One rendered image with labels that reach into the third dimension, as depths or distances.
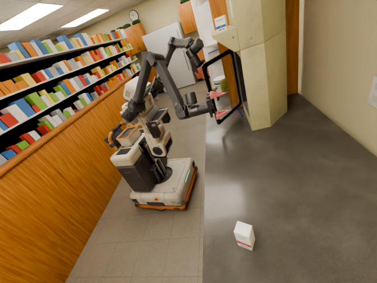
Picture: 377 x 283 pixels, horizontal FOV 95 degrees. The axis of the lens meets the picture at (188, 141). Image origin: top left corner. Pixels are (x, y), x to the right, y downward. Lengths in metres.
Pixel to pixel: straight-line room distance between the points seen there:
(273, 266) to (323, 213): 0.25
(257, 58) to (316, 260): 0.83
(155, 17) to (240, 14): 5.85
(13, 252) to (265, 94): 2.17
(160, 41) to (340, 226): 5.80
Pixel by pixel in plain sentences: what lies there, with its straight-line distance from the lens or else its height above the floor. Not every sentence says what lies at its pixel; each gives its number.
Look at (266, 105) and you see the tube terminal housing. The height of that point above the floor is 1.09.
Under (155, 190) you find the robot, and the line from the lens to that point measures 2.00.
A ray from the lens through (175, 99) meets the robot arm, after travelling 1.01.
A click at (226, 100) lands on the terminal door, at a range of 1.22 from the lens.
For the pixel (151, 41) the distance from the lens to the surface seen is 6.10.
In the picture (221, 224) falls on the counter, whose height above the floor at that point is 0.94.
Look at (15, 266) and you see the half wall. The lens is 2.16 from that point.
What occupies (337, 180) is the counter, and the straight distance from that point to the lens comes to 0.88.
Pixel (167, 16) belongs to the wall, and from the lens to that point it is 6.64.
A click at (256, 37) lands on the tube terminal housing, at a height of 1.44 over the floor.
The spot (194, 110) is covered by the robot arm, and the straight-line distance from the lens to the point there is 0.93.
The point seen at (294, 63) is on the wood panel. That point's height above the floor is 1.16.
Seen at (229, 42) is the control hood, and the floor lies 1.46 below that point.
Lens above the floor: 1.58
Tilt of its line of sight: 32 degrees down
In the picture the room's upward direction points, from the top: 22 degrees counter-clockwise
